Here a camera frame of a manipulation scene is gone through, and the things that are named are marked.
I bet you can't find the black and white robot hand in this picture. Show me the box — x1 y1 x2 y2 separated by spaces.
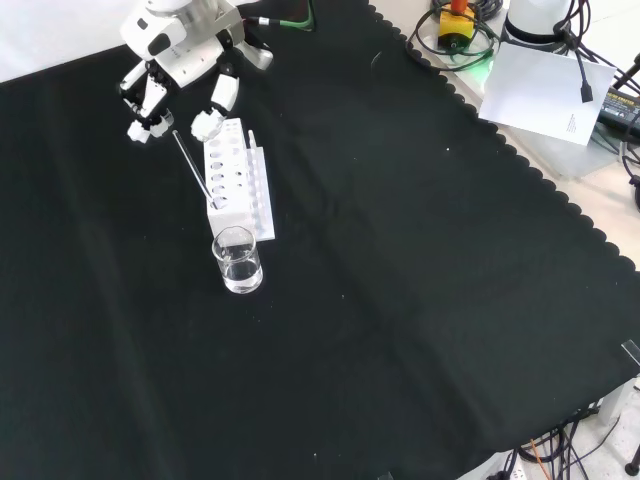
116 0 275 145

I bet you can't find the clear glass rod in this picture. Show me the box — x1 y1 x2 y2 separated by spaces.
172 129 217 206

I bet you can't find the white test tube rack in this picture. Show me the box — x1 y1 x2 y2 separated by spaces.
201 118 277 243

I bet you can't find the clear glass beaker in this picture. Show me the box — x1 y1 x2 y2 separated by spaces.
211 226 264 295

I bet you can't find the yellow stop button box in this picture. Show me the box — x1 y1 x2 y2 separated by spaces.
437 0 475 53

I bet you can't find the black bench cloth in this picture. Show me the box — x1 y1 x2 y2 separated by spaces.
0 0 640 480

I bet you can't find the white paper sheet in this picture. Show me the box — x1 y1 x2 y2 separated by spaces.
478 40 617 147

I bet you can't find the pale board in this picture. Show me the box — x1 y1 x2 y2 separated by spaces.
414 9 640 182

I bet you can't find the black power adapter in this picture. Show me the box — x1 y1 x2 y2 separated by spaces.
597 86 640 133

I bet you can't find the green and black cable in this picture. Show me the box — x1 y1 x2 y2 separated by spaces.
242 0 317 32

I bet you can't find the black coiled cable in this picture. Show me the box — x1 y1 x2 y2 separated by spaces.
405 0 501 74

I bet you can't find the black cable with plug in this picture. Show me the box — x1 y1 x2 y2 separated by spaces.
552 0 617 105

